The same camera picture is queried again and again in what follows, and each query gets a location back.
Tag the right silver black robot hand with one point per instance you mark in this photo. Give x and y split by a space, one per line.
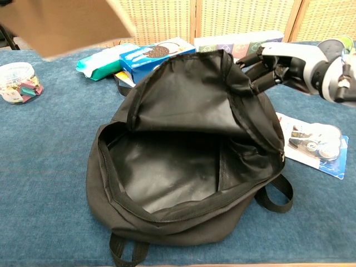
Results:
289 58

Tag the black backpack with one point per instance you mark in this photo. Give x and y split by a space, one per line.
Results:
178 167

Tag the kraft spiral notebook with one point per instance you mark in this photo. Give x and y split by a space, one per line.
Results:
64 22

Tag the green Pringles can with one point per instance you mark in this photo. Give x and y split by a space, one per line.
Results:
349 44

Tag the wicker folding screen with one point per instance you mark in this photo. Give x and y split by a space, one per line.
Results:
236 16

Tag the colourful tissue box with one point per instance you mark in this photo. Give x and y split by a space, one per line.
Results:
217 44

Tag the correction tape blister pack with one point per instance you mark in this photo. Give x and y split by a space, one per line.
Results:
317 147

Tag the blue Oreo cookie box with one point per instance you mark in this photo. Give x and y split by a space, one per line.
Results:
144 59

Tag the teal wet wipes pack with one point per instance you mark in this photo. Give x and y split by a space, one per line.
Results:
97 64

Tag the blue tablecloth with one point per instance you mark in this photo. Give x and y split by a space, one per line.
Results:
55 139

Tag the clear jar of colourful clips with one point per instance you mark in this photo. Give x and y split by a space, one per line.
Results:
19 83

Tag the black tripod stand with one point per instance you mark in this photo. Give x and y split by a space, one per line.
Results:
8 37

